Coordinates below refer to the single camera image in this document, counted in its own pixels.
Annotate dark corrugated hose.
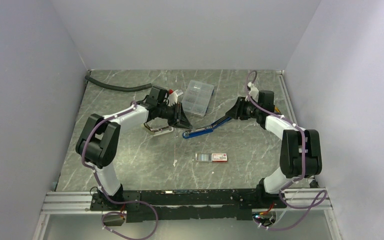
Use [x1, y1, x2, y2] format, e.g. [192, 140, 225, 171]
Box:
[84, 74, 153, 93]

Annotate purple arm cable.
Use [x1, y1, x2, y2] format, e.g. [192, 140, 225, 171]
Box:
[80, 100, 160, 240]
[244, 70, 328, 232]

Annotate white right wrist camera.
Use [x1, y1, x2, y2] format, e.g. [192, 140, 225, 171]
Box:
[245, 82, 259, 102]

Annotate small beige white stapler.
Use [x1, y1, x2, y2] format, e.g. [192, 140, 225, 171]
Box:
[142, 123, 174, 137]

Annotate clear plastic screw organizer box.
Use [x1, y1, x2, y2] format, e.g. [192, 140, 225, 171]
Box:
[181, 80, 215, 117]

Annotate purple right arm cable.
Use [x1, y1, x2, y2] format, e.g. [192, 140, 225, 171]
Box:
[244, 70, 328, 232]

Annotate blue black stapler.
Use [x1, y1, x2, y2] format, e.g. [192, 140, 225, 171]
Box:
[182, 116, 232, 139]

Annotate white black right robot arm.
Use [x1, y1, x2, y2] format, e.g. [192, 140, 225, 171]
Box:
[225, 90, 322, 208]

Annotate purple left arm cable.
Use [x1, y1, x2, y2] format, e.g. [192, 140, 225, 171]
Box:
[80, 100, 160, 240]

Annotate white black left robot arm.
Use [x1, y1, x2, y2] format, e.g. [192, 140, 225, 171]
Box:
[75, 86, 193, 210]

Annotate aluminium frame rail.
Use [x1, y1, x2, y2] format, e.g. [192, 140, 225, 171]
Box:
[40, 188, 333, 215]

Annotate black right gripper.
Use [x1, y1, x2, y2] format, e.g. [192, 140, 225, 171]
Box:
[225, 97, 261, 121]

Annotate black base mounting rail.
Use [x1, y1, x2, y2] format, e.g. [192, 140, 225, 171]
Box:
[90, 184, 286, 223]

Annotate yellow handled pliers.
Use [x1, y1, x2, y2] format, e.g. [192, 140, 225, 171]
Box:
[274, 106, 282, 115]

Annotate red white staples box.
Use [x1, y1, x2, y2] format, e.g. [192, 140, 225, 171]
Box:
[195, 153, 228, 163]

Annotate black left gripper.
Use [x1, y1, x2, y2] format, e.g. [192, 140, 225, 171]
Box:
[157, 101, 193, 130]

